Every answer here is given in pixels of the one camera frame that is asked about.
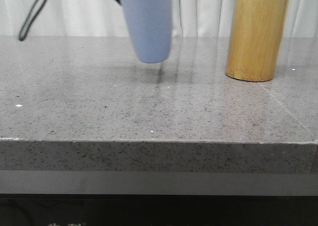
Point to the blue plastic cup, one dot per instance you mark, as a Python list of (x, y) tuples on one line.
[(149, 23)]

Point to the bamboo cylinder holder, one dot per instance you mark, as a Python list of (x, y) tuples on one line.
[(256, 34)]

